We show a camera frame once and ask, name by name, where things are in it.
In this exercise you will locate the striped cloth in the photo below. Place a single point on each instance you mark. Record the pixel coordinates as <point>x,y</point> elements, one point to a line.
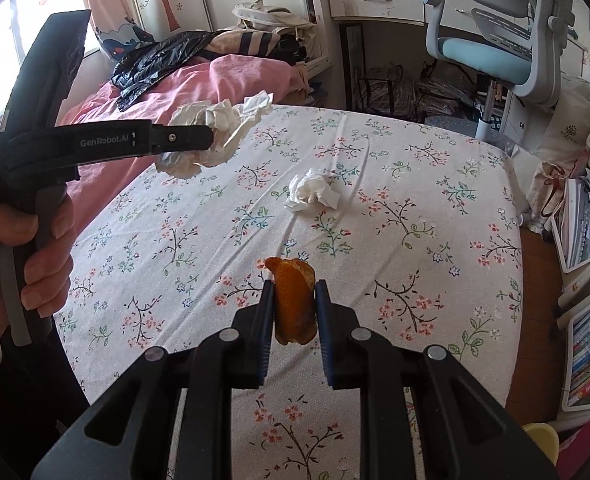
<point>255,42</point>

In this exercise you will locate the dark framed board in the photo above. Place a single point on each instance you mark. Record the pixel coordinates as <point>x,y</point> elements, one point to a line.
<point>353,60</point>

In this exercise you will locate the large white paper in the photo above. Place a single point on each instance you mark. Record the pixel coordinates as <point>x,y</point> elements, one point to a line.
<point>230,120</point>

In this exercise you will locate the white drawer cabinet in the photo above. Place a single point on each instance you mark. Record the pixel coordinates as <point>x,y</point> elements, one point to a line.
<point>517,120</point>

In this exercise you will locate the person's left hand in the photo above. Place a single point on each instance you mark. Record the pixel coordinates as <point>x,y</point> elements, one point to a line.
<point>50,280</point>

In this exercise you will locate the crumpled white tissue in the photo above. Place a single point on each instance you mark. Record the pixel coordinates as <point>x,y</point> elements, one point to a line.
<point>310,187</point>

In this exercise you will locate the stack of notebooks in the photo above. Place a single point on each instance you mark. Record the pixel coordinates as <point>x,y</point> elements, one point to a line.
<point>585,225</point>

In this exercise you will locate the blue and white cushion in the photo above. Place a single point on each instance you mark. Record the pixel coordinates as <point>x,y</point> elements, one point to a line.
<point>122,42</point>

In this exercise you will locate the pink blanket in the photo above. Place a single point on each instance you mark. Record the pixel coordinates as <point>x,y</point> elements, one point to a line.
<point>235,72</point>

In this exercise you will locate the grey and blue office chair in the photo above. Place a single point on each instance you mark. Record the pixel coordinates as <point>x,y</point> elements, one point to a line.
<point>480,60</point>

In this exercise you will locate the plastic wrapped bundle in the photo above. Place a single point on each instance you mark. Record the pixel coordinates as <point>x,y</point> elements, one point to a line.
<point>425,92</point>

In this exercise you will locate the white tote bag tree print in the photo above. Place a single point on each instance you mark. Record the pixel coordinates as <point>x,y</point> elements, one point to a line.
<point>567,132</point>

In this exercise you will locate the yellow cup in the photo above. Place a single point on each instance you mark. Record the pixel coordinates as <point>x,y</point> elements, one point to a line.
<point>542,442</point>

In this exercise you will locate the large orange peel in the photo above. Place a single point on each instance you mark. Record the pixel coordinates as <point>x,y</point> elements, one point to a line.
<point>295,305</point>

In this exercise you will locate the floral bed sheet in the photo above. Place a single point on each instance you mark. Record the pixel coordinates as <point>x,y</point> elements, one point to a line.
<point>375,260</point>

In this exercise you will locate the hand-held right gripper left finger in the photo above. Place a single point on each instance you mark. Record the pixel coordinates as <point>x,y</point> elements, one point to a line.
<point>267,330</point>

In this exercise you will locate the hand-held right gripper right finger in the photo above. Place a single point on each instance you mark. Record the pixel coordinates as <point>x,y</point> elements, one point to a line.
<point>323,330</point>

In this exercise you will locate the window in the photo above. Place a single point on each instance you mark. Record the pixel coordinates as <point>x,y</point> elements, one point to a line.
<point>30,0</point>

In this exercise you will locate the white cloth bag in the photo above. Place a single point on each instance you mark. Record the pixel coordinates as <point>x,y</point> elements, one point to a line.
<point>270,17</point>

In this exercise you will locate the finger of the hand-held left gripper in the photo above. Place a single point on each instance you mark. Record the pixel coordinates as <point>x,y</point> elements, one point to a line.
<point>185,136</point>

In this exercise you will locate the black plastic bag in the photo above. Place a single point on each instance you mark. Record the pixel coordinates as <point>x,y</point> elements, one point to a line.
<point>145,70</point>

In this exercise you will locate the dark clothes pile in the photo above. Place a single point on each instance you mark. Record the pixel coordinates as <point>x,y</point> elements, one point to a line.
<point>287,50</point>

